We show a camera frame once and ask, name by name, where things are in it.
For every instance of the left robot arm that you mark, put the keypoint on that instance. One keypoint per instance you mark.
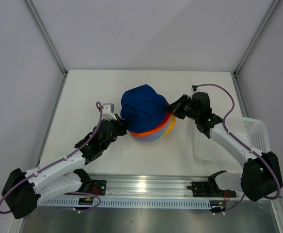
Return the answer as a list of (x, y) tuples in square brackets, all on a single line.
[(25, 190)]

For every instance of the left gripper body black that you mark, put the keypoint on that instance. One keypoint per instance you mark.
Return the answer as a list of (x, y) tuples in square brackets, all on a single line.
[(117, 129)]

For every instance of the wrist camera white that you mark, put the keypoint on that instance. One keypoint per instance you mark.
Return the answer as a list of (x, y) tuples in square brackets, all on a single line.
[(194, 89), (107, 111)]

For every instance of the white slotted cable duct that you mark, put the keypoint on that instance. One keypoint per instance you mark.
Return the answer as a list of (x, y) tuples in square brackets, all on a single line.
[(127, 203)]

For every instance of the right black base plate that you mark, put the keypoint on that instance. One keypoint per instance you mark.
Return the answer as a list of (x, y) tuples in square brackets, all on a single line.
[(209, 190)]

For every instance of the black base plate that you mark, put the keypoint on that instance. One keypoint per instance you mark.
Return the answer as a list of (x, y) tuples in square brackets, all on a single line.
[(209, 190), (97, 187)]

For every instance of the aluminium frame post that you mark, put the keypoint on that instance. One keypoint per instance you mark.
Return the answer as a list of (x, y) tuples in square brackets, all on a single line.
[(263, 25), (44, 34)]

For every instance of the aluminium mounting rail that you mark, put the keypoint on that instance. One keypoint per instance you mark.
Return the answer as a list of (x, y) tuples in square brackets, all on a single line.
[(148, 186)]

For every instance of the blue cap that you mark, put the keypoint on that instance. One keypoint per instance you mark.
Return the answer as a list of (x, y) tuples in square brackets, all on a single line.
[(143, 108)]

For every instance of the white plastic basket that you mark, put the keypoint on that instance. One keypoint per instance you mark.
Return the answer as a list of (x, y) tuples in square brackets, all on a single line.
[(251, 131)]

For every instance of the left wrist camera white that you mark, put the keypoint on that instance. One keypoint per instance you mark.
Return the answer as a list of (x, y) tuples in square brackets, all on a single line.
[(107, 111)]

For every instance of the teal bucket hat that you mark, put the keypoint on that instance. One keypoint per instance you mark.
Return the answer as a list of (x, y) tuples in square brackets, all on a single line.
[(162, 134)]

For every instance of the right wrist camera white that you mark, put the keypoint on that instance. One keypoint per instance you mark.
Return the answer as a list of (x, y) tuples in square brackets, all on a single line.
[(194, 89)]

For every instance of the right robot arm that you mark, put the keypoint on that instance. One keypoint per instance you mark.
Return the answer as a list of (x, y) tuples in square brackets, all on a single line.
[(260, 175)]

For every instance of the right aluminium frame post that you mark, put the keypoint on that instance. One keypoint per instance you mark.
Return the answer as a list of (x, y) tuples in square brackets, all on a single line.
[(263, 25)]

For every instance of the orange bucket hat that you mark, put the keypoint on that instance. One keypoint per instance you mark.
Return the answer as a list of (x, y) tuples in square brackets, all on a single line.
[(155, 129)]

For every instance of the left aluminium frame post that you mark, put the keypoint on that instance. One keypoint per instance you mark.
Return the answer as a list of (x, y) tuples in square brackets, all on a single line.
[(44, 34)]

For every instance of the red hat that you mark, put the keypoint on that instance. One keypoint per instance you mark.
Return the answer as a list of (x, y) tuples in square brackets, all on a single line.
[(167, 116)]

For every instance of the yellow bucket hat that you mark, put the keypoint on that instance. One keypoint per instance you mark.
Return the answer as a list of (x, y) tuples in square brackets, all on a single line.
[(171, 125)]

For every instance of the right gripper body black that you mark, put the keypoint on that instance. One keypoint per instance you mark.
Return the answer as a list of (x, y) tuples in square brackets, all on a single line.
[(185, 109)]

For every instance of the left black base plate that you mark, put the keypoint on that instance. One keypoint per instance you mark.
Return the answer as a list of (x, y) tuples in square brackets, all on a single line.
[(97, 187)]

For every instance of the lavender bucket hat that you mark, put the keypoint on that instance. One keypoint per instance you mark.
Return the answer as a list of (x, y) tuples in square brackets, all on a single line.
[(150, 137)]

